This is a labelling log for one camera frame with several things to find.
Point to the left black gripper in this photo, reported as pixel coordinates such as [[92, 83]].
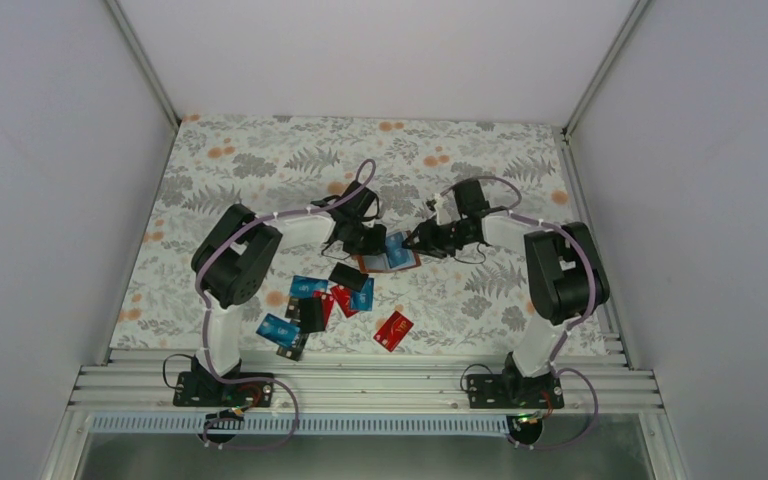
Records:
[[376, 246]]

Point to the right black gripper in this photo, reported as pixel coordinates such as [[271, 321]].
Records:
[[428, 240]]

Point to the brown leather card holder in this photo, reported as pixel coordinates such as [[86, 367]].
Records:
[[378, 263]]

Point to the blue card bottom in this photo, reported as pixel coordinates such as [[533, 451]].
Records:
[[398, 257]]

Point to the blue card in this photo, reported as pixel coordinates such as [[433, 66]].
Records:
[[306, 287], [398, 257], [279, 331], [363, 299]]

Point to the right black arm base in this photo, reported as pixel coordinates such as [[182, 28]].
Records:
[[498, 392]]

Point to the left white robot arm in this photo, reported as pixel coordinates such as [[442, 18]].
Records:
[[233, 261]]

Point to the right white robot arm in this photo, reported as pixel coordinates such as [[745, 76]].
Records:
[[565, 274]]

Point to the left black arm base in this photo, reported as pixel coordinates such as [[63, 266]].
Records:
[[200, 389]]

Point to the black card top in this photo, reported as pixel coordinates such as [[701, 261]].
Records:
[[348, 277]]

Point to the red card centre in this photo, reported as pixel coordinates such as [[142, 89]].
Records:
[[342, 296]]

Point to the blue card centre right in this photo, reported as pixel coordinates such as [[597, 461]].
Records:
[[363, 299]]

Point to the red card under black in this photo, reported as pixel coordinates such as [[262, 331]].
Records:
[[328, 302]]

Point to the blue card upper left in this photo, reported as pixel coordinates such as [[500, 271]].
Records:
[[306, 287]]

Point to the black card centre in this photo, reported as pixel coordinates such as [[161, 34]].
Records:
[[312, 317]]

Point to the black VIP card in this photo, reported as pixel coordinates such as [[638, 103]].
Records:
[[293, 312]]

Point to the red VIP card right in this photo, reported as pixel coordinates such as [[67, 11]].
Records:
[[391, 333]]

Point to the blue card lower left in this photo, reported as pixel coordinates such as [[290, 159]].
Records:
[[279, 331]]

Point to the black card bottom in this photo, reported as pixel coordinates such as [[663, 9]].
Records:
[[295, 351]]

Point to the floral patterned table mat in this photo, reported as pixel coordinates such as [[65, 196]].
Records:
[[475, 304]]

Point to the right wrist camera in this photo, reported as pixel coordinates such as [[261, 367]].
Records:
[[443, 209]]

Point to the aluminium rail frame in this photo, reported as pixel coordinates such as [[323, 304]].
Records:
[[388, 383]]

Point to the slotted grey cable duct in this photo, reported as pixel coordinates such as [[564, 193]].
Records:
[[305, 424]]

